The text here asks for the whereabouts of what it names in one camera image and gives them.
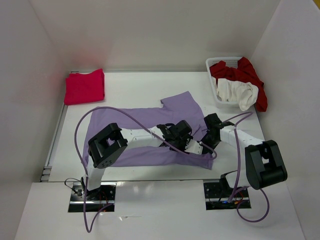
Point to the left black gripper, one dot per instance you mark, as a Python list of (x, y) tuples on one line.
[(186, 138)]

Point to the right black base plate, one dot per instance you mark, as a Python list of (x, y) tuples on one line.
[(216, 199)]

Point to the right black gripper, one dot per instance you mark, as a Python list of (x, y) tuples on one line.
[(206, 149)]

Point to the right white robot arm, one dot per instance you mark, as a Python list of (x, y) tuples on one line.
[(259, 162)]

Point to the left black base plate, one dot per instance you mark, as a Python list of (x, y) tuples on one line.
[(103, 198)]

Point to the lavender t shirt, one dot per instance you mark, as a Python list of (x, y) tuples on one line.
[(174, 109)]

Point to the dark red t shirt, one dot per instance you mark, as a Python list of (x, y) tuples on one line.
[(245, 73)]

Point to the white plastic laundry basket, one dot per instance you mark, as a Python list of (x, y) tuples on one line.
[(230, 61)]

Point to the pink t shirt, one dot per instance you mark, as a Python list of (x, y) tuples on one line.
[(85, 88)]

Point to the cream white t shirt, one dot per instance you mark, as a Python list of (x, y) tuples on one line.
[(243, 94)]

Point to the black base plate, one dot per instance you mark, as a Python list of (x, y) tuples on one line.
[(216, 199), (103, 198)]

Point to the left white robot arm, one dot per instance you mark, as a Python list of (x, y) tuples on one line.
[(111, 142)]

